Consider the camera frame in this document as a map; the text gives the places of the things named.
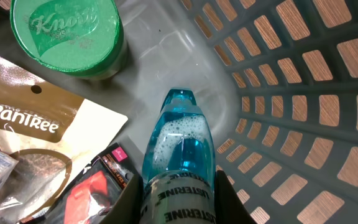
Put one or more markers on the brown Pantree snack pouch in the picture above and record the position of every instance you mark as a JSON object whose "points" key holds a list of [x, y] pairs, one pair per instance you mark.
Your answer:
{"points": [[52, 133]]}

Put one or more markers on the green lid jar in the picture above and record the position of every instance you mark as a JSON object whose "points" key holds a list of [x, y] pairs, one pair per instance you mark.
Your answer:
{"points": [[82, 38]]}

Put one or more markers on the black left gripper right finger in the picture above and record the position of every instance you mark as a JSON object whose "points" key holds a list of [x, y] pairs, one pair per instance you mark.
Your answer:
{"points": [[228, 207]]}

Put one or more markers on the grey plastic mesh basket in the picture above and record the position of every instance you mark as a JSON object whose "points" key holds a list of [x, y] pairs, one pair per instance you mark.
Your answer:
{"points": [[276, 80]]}

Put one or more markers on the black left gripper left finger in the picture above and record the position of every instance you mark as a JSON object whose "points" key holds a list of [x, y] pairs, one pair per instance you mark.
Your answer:
{"points": [[127, 209]]}

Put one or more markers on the blue Listerine mouthwash bottle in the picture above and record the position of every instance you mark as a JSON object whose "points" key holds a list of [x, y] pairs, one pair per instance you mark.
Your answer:
{"points": [[178, 167]]}

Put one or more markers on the black red hex wrench pack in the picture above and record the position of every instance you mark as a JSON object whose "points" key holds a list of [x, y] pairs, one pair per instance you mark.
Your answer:
{"points": [[92, 193]]}

